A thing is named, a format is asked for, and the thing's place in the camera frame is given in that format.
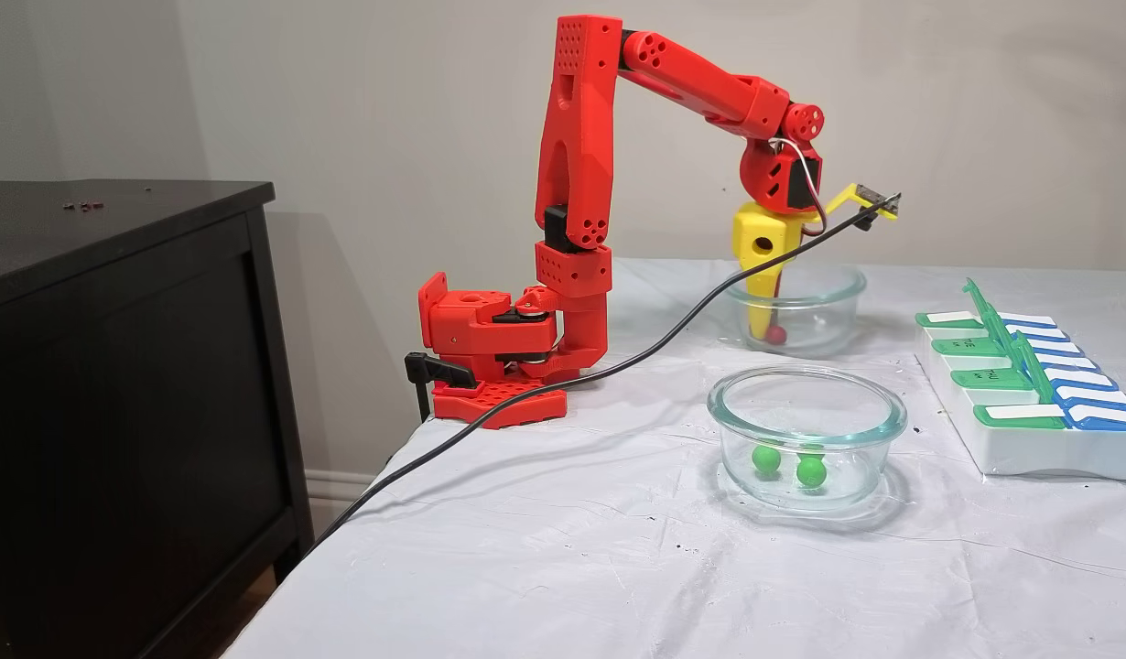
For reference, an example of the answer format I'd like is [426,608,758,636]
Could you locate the weekly pill organizer box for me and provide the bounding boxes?
[915,279,1126,481]

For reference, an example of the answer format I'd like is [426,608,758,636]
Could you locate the clear glass bowl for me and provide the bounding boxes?
[726,264,868,358]
[707,366,908,511]

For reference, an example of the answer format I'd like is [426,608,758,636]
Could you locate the white tablecloth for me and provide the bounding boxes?
[224,258,1126,659]

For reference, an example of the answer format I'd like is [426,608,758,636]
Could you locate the black table clamp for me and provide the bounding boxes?
[405,352,477,422]

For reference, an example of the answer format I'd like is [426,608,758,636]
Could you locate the black wooden cabinet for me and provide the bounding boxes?
[0,179,315,659]

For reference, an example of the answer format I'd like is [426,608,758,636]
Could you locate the white and red servo wire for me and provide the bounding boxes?
[769,135,829,237]

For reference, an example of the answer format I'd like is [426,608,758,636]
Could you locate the black camera cable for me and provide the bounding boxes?
[302,203,880,552]

